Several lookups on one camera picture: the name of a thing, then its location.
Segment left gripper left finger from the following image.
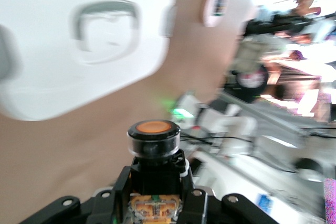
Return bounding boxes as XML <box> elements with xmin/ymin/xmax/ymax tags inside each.
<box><xmin>19</xmin><ymin>165</ymin><xmax>132</xmax><ymax>224</ymax></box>

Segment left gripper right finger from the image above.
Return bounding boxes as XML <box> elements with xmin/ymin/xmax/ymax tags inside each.
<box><xmin>177</xmin><ymin>153</ymin><xmax>280</xmax><ymax>224</ymax></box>

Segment orange push button switch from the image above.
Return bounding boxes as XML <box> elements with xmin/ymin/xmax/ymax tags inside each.
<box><xmin>126</xmin><ymin>119</ymin><xmax>191</xmax><ymax>224</ymax></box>

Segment white lunch box grey clips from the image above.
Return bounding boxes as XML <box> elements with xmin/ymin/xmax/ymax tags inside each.
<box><xmin>0</xmin><ymin>0</ymin><xmax>178</xmax><ymax>122</ymax></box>

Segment pink round plate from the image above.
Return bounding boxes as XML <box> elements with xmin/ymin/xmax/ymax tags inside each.
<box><xmin>201</xmin><ymin>0</ymin><xmax>229</xmax><ymax>28</ymax></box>

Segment green push button switch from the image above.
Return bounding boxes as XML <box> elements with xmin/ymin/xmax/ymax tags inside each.
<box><xmin>212</xmin><ymin>0</ymin><xmax>228</xmax><ymax>17</ymax></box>

